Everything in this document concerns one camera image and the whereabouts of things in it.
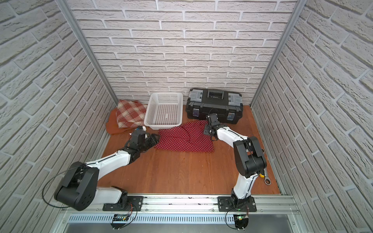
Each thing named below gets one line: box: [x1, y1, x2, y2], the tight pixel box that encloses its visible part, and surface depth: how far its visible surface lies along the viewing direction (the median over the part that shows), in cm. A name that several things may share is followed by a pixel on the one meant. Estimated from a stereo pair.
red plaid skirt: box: [115, 99, 147, 129], surface depth 105 cm
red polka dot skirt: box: [154, 119, 215, 153], surface depth 97 cm
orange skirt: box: [105, 107, 136, 144], surface depth 103 cm
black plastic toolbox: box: [185, 88, 244, 125], surface depth 102 cm
